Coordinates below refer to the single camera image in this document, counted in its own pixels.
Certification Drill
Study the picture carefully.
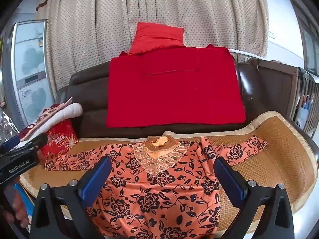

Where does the orange floral blouse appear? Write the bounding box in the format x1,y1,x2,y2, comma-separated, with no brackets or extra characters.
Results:
45,134,269,239

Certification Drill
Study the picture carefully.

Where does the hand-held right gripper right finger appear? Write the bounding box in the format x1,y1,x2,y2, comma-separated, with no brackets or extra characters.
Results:
214,156,296,239

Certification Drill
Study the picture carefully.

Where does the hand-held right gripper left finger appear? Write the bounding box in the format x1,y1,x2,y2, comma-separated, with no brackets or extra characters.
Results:
29,157,112,239

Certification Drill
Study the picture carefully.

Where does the window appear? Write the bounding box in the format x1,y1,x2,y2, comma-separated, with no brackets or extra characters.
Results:
287,0,319,75

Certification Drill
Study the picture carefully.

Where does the clear plastic wrapping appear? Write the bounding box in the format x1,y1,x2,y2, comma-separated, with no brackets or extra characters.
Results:
0,102,23,140

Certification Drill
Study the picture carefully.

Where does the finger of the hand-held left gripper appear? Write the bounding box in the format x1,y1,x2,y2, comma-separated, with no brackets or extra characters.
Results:
0,135,21,153
23,133,48,150

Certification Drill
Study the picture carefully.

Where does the beige dotted curtain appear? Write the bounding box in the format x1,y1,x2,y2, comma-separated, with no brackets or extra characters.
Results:
35,0,270,100

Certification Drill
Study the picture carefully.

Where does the silver glass-door refrigerator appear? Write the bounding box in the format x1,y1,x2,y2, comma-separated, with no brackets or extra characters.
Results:
7,20,54,127

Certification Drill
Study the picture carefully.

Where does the red printed bag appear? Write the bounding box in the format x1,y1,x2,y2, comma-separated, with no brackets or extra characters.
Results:
40,119,79,161

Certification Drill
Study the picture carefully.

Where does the wooden crib railing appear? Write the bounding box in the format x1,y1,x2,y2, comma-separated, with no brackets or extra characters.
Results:
245,57,319,133

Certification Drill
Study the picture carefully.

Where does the brown leather sofa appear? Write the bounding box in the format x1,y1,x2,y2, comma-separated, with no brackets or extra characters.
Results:
55,61,268,140

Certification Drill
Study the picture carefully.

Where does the red pillow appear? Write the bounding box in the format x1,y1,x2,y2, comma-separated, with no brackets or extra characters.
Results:
128,22,185,55

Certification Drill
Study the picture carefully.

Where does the red knitted blanket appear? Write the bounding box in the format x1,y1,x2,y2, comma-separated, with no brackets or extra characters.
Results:
106,44,247,128

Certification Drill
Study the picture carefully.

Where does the person's left hand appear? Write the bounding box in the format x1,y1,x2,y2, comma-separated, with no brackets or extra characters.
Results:
2,187,30,228

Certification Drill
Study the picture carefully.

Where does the white quilted cushion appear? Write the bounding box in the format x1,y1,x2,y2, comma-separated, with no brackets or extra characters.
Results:
20,97,83,141

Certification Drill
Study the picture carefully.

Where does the woven bamboo mat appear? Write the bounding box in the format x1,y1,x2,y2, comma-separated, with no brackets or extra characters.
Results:
20,111,315,219

